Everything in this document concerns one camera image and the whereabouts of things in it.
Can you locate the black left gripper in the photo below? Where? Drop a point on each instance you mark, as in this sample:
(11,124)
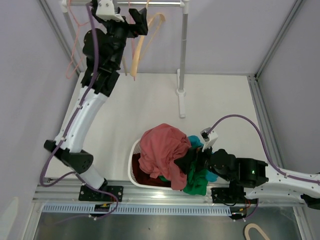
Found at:
(139,18)

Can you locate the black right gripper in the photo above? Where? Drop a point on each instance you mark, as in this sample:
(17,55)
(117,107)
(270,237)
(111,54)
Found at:
(184,163)

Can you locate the teal t shirt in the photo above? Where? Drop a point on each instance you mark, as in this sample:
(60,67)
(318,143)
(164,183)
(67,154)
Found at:
(196,142)

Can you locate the pink wire hanger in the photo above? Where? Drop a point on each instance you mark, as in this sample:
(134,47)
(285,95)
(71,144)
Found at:
(132,42)
(77,57)

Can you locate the green t shirt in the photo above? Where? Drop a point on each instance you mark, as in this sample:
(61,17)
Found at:
(190,180)

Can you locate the pink t shirt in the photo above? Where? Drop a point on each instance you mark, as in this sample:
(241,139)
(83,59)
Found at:
(159,148)

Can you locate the beige wooden hanger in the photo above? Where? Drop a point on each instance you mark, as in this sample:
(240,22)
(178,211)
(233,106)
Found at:
(124,66)
(154,22)

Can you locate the dark red t shirt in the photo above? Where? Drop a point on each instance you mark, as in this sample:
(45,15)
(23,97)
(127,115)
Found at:
(144,178)

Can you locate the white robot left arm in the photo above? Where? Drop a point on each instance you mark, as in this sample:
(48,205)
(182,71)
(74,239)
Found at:
(103,49)

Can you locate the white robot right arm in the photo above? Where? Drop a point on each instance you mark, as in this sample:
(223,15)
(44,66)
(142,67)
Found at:
(253,179)

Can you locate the white perforated plastic basket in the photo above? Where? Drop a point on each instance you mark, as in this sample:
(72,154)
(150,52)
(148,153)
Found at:
(136,149)

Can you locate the white metal clothes rack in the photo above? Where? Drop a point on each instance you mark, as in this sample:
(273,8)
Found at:
(184,5)

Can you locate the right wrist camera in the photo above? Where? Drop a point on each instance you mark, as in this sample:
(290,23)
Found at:
(210,137)

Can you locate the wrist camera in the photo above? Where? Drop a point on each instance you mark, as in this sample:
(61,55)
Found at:
(101,10)
(210,137)

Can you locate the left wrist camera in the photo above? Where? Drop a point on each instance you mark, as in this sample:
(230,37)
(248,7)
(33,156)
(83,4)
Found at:
(101,10)

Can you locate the aluminium cage frame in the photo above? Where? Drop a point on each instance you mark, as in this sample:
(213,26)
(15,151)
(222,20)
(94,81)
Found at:
(275,44)

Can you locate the white slotted cable duct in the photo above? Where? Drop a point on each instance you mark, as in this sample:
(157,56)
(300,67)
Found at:
(135,209)

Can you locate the aluminium mounting rail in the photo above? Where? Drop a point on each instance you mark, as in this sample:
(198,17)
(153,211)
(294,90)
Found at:
(68,190)

